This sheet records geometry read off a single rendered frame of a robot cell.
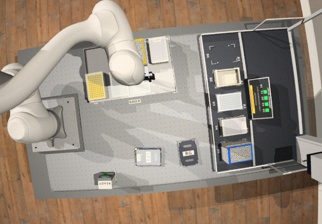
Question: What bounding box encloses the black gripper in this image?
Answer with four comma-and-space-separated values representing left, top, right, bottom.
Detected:
143, 71, 155, 82

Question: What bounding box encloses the clear plastic lid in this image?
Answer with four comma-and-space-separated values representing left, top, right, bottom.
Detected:
132, 66, 151, 95
85, 71, 107, 101
109, 72, 130, 98

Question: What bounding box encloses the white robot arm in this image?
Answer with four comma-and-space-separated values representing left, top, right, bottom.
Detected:
0, 0, 145, 147

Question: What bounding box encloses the dark grey rectangular nest with label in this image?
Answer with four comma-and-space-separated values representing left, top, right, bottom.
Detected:
177, 138, 199, 167

